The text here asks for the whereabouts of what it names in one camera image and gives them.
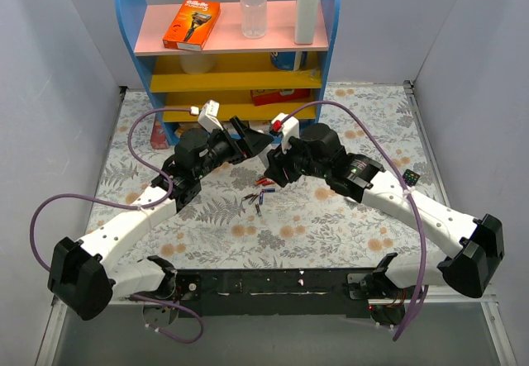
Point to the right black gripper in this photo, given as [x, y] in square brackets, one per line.
[277, 164]

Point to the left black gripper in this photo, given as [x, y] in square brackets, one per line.
[238, 144]

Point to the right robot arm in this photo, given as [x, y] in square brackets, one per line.
[470, 249]

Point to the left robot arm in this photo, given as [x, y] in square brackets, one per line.
[84, 273]

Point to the black TV remote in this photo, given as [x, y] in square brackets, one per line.
[410, 177]

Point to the orange AAA battery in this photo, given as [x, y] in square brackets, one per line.
[268, 183]

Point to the red AAA battery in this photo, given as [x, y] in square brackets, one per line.
[261, 181]

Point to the red flat box on shelf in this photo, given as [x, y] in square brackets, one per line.
[271, 96]

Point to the floral table mat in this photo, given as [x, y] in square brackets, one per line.
[305, 224]

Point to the blue wooden shelf unit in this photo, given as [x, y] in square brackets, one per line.
[243, 64]

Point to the blue white round container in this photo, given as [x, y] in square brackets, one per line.
[288, 61]

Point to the white cup on shelf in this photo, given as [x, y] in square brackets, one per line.
[197, 64]

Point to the black base bar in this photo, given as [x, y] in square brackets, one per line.
[284, 292]

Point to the orange Gillette razor box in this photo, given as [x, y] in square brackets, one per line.
[192, 25]

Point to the clear plastic water bottle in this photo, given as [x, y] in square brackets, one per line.
[254, 18]

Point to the white tall bottle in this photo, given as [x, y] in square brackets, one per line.
[306, 20]

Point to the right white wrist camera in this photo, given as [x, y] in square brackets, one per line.
[287, 128]

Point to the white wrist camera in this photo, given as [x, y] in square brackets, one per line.
[287, 128]
[207, 117]

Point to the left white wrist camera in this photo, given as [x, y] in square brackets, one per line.
[207, 117]

